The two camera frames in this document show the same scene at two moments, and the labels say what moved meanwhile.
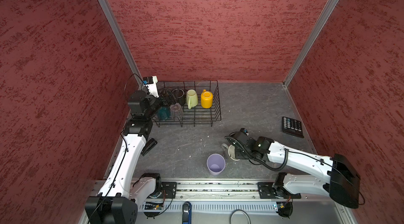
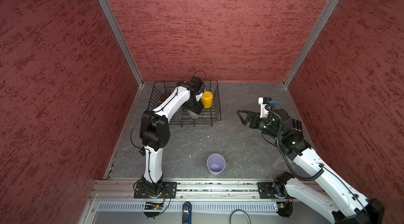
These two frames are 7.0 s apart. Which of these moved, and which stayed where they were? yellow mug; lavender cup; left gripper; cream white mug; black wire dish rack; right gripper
Moved: left gripper; right gripper; cream white mug
Stayed: black wire dish rack; lavender cup; yellow mug
